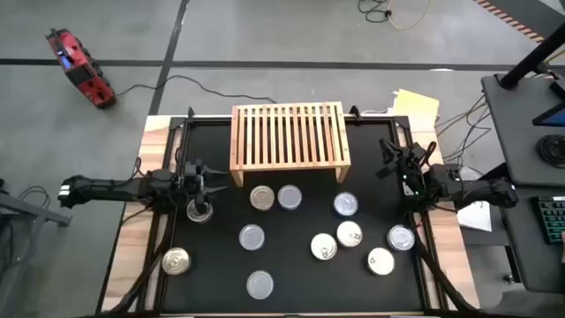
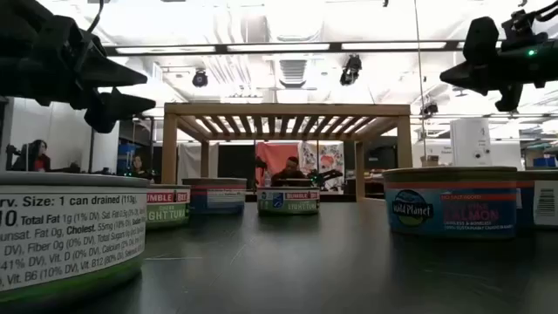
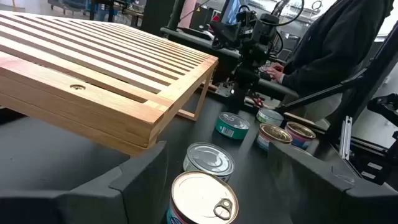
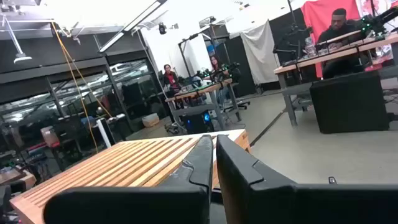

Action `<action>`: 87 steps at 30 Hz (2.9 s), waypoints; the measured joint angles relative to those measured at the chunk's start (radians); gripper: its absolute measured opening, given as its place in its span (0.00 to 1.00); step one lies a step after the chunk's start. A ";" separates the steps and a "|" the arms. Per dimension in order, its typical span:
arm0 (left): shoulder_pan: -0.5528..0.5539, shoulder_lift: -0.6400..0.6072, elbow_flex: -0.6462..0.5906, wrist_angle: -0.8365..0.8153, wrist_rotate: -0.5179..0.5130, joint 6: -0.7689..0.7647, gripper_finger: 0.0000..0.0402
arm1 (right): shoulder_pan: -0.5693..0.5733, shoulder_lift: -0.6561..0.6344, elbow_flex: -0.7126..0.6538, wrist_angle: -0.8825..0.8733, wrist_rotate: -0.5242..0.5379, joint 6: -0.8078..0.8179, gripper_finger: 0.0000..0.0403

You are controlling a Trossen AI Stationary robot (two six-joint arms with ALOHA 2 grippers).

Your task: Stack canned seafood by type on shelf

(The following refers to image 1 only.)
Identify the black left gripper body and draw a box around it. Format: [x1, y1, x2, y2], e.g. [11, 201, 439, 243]
[178, 159, 211, 214]

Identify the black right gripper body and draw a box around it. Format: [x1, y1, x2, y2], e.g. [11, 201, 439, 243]
[394, 141, 433, 199]

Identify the blue red label seafood can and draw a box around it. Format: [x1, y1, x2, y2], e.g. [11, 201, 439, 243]
[249, 185, 275, 212]
[335, 220, 364, 248]

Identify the Bumble Bee tuna can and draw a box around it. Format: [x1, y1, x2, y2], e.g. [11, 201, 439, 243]
[387, 223, 416, 253]
[332, 191, 359, 218]
[245, 269, 275, 301]
[238, 223, 266, 252]

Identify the teal label seafood can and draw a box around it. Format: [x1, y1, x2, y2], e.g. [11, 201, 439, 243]
[276, 184, 304, 211]

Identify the Wild Planet salmon can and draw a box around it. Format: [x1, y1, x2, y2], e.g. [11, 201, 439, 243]
[366, 246, 396, 276]
[310, 232, 338, 261]

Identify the gold lid seafood can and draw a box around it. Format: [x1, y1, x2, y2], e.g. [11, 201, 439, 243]
[185, 197, 215, 224]
[161, 246, 192, 276]

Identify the wooden slatted shelf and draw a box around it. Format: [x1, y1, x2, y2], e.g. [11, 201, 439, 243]
[229, 101, 352, 187]

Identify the yellow paper folder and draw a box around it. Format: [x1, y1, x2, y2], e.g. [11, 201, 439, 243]
[391, 87, 441, 133]

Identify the white paper sheet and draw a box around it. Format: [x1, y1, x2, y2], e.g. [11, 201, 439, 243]
[456, 201, 493, 233]

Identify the grey side desk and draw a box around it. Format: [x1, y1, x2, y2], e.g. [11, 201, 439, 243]
[479, 73, 565, 187]

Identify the grey keyboard desk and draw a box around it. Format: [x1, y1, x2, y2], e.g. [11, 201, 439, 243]
[493, 183, 565, 295]

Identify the black table mat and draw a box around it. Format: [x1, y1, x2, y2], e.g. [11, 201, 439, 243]
[161, 119, 426, 314]

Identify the black backlit keyboard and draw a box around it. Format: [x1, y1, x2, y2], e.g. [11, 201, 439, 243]
[529, 194, 565, 246]

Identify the black tablet blue screen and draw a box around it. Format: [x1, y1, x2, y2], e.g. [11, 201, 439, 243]
[531, 100, 565, 129]

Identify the black metal pole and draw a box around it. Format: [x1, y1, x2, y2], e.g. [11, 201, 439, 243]
[498, 20, 565, 91]

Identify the grey metal stand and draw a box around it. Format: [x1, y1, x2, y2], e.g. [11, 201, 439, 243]
[0, 192, 74, 229]

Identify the striped hazard floor tape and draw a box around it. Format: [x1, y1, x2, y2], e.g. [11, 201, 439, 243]
[473, 0, 546, 45]

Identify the black metal table frame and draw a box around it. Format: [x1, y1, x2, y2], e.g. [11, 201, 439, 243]
[99, 105, 480, 318]

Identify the black cable bundle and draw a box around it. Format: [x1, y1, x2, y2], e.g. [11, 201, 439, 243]
[434, 95, 492, 163]

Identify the yellow floor cable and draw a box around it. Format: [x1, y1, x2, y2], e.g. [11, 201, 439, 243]
[385, 0, 432, 32]

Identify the black coiled floor cable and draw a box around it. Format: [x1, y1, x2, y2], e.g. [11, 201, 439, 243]
[357, 0, 395, 25]

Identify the black coiled desk cable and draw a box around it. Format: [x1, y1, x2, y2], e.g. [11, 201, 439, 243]
[536, 133, 565, 170]

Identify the black cable loop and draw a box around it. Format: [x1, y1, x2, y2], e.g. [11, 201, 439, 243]
[16, 184, 52, 212]

